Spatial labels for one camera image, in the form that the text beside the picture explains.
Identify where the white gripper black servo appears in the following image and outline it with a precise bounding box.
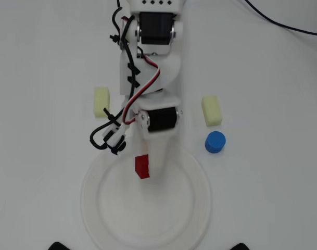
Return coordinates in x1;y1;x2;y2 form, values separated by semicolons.
133;96;184;181

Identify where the red block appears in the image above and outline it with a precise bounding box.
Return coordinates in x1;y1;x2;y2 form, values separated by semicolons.
134;154;151;181

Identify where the white round dish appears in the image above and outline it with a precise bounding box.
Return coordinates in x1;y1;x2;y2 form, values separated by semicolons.
80;149;212;250

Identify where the pale yellow sponge block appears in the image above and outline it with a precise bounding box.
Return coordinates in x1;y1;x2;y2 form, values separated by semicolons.
93;87;111;119
201;95;223;128

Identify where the blue ribbed cylinder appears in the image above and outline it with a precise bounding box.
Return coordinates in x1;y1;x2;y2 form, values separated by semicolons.
205;131;226;154

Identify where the black rounded foot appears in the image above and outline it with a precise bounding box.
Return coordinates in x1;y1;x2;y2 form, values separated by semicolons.
47;241;71;250
229;242;254;250

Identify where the small white black wrist camera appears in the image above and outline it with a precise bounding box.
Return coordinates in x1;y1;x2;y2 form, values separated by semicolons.
102;122;127;156

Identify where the red white black servo wire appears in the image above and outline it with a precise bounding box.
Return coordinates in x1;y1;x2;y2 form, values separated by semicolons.
120;15;162;126

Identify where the thin black table cable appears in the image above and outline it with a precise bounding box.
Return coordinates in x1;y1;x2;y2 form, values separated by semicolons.
245;0;317;37

